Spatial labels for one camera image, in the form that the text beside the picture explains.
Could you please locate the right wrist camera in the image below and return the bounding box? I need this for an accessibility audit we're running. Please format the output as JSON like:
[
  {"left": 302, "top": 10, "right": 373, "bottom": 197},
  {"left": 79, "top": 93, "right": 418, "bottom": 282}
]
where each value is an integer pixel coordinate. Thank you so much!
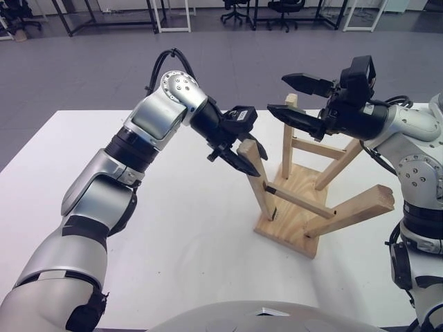
[{"left": 340, "top": 55, "right": 377, "bottom": 105}]

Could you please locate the black office chair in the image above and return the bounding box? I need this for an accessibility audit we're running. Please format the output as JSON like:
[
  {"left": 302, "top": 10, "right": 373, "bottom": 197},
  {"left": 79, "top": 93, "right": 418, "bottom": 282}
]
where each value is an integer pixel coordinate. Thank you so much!
[
  {"left": 0, "top": 0, "right": 43, "bottom": 35},
  {"left": 220, "top": 0, "right": 254, "bottom": 26},
  {"left": 267, "top": 0, "right": 306, "bottom": 34}
]

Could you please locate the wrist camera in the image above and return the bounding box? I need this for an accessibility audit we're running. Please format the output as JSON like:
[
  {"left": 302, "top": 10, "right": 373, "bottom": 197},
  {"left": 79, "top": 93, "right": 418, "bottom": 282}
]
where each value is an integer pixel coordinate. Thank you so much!
[
  {"left": 340, "top": 55, "right": 377, "bottom": 105},
  {"left": 224, "top": 106, "right": 258, "bottom": 134}
]

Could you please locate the wooden leg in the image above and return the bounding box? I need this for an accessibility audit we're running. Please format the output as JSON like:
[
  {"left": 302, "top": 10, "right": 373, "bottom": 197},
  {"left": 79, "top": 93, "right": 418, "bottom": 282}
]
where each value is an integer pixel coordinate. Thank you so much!
[
  {"left": 281, "top": 93, "right": 300, "bottom": 181},
  {"left": 303, "top": 184, "right": 396, "bottom": 240},
  {"left": 314, "top": 137, "right": 363, "bottom": 192},
  {"left": 236, "top": 139, "right": 278, "bottom": 223}
]

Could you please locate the wooden seat board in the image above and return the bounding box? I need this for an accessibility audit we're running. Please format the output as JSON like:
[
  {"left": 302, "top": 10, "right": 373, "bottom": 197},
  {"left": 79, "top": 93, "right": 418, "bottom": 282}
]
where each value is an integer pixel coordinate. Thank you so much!
[{"left": 253, "top": 163, "right": 330, "bottom": 260}]

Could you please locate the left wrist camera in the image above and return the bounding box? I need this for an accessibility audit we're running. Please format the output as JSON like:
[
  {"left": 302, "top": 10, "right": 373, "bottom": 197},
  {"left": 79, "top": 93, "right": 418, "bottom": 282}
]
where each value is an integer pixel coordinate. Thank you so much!
[{"left": 224, "top": 106, "right": 258, "bottom": 134}]

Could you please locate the black cable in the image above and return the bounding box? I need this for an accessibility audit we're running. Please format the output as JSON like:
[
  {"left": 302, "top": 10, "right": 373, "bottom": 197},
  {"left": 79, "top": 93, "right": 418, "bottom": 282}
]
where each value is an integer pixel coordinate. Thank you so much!
[
  {"left": 361, "top": 139, "right": 399, "bottom": 176},
  {"left": 382, "top": 96, "right": 415, "bottom": 107},
  {"left": 144, "top": 49, "right": 199, "bottom": 93}
]

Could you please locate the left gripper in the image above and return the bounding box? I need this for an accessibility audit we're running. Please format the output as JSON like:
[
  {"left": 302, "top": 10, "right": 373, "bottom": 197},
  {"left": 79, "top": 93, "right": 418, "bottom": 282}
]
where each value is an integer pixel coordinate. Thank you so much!
[{"left": 189, "top": 96, "right": 269, "bottom": 178}]

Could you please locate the wooden cross bar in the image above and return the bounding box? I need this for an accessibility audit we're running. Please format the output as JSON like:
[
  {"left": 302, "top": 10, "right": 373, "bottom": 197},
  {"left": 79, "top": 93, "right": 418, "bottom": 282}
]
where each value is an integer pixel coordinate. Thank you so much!
[
  {"left": 291, "top": 137, "right": 346, "bottom": 161},
  {"left": 264, "top": 184, "right": 337, "bottom": 219}
]

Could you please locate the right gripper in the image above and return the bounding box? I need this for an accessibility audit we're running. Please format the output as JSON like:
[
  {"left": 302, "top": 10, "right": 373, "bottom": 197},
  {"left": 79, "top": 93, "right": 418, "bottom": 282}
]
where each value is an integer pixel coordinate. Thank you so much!
[{"left": 266, "top": 72, "right": 392, "bottom": 142}]

